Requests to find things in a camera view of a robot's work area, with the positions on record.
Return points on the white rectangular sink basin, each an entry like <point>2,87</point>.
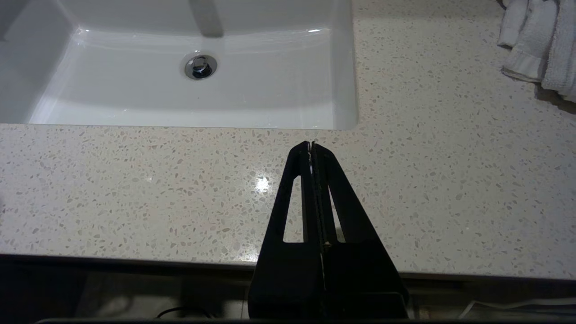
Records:
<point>270,85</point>

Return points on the white crumpled towel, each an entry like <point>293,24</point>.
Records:
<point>535,40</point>

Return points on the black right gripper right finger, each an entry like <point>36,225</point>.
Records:
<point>360,279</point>

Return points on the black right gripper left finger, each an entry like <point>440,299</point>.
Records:
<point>288,279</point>

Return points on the chrome sink drain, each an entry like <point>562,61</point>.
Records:
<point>200,66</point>

